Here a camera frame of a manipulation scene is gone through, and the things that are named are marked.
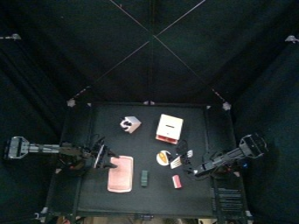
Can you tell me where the pink red toy block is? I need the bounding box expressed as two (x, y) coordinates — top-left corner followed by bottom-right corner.
(171, 174), (183, 190)

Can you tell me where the orange toy food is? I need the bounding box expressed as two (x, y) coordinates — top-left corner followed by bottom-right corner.
(159, 152), (171, 165)

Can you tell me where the pink rectangular tray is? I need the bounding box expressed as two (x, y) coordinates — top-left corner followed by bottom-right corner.
(107, 155), (135, 193)

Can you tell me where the white text label sticker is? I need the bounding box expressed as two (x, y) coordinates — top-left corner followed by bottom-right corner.
(217, 186), (246, 217)

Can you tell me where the dark green toy block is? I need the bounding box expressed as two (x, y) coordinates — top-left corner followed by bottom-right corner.
(140, 170), (150, 188)

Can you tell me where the thin pink cord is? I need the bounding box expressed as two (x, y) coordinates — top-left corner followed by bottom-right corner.
(107, 0), (229, 103)
(71, 0), (209, 102)

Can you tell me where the white toy drawer cabinet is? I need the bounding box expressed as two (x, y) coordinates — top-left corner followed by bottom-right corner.
(154, 113), (184, 145)

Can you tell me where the white pink toy cube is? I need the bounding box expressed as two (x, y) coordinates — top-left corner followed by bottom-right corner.
(119, 115), (143, 135)

